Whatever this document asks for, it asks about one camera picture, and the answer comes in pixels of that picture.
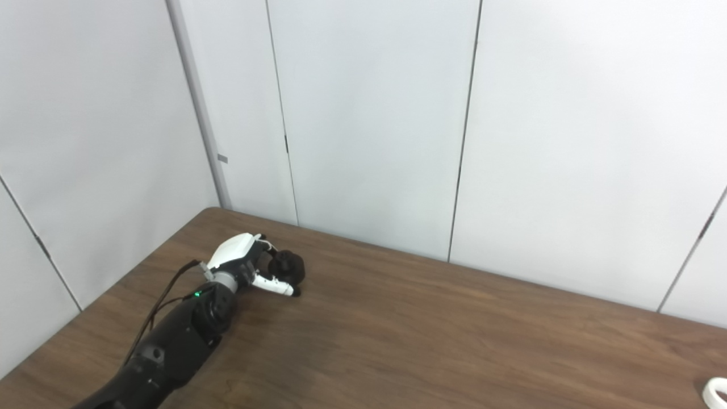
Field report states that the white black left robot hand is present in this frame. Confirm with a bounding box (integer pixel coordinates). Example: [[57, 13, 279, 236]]
[[206, 233, 300, 298]]

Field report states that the grey wall corner post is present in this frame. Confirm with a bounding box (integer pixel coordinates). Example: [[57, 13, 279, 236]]
[[166, 0, 233, 210]]

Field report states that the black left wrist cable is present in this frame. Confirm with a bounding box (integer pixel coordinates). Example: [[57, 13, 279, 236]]
[[124, 260, 202, 364]]

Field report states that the round black part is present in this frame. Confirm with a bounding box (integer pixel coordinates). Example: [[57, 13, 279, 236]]
[[268, 250, 306, 285]]

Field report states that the white ring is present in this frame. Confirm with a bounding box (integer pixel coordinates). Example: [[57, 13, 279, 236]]
[[703, 377, 727, 405]]

